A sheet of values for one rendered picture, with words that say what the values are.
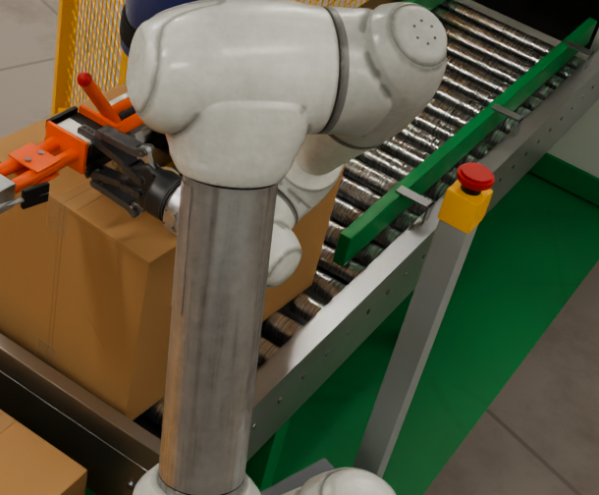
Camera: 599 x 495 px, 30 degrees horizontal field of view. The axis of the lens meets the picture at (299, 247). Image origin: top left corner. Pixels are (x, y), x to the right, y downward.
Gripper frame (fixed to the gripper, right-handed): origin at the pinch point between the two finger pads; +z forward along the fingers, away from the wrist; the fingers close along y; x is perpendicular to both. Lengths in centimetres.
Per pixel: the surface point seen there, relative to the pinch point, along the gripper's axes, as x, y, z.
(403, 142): 125, 54, -8
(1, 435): -17, 54, -3
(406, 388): 49, 57, -52
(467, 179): 50, 4, -49
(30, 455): -17, 54, -10
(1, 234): 0.3, 28.7, 15.4
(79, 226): -0.7, 15.4, -2.5
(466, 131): 130, 44, -22
